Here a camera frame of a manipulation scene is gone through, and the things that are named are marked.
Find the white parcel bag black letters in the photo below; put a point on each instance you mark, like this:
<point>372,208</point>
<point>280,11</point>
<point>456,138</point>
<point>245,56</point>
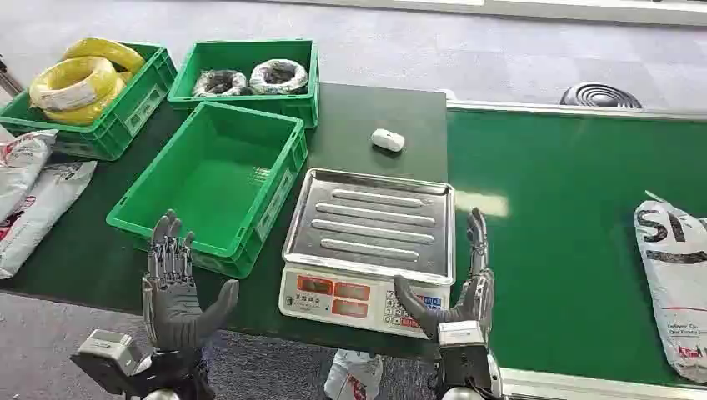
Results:
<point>676,287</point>

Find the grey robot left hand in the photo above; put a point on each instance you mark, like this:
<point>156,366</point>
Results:
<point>171,309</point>

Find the electronic scale with steel pan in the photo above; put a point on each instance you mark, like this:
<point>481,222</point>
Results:
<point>370,226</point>

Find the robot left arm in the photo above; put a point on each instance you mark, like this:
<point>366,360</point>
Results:
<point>177,375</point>

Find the empty green plastic crate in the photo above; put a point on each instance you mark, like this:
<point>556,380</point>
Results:
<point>221,176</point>

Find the green crate with yellow coils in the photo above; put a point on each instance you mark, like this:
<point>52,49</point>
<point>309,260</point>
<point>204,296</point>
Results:
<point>130,113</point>

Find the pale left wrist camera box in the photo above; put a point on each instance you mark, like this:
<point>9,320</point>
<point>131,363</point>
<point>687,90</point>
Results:
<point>107,349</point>

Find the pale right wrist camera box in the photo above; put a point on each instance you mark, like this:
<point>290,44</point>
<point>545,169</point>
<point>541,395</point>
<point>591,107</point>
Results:
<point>461,333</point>

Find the small white rounded device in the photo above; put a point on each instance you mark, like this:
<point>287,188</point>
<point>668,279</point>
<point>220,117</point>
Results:
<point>388,139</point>

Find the white plastic parcel bag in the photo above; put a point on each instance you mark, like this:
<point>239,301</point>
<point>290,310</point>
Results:
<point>38,215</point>
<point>22,165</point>

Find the green crate with grey coils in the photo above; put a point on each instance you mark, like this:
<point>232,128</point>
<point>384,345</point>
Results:
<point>243,55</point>

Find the white bag with red print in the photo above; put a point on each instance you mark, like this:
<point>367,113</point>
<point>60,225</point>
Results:
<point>353,375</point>

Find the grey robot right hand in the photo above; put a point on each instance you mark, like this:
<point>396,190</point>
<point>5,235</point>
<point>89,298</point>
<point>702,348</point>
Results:
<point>476,298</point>

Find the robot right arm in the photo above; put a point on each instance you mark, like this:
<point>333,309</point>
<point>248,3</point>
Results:
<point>464,370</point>

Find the metal stand leg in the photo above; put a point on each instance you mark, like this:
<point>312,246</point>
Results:
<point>8,80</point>

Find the green conveyor belt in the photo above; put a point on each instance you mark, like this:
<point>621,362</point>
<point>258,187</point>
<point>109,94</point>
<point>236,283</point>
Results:
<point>558,237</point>

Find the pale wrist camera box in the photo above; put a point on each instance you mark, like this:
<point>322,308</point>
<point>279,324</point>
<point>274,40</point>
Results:
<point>461,333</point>
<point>107,349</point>

